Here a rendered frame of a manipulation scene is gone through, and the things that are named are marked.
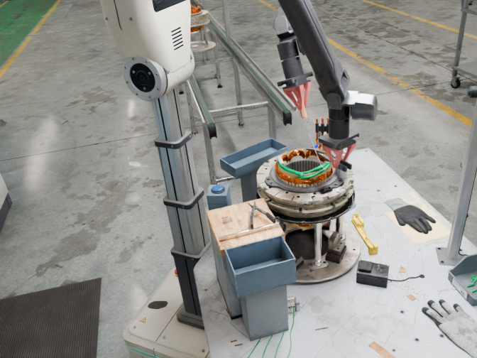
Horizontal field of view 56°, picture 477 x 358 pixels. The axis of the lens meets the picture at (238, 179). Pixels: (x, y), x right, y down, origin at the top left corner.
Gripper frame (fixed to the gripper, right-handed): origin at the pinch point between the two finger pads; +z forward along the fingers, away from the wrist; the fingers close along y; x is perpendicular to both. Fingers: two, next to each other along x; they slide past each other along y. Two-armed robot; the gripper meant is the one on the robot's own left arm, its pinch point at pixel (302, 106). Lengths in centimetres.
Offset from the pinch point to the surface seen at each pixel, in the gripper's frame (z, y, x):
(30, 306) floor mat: 79, -55, 186
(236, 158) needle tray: 16.0, 4.2, 41.1
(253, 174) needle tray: 22.7, 3.6, 33.9
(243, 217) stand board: 26.4, -24.8, 11.9
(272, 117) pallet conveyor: 22, 125, 132
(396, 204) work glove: 52, 47, 4
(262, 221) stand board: 28.3, -23.0, 6.2
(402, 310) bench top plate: 66, -2, -20
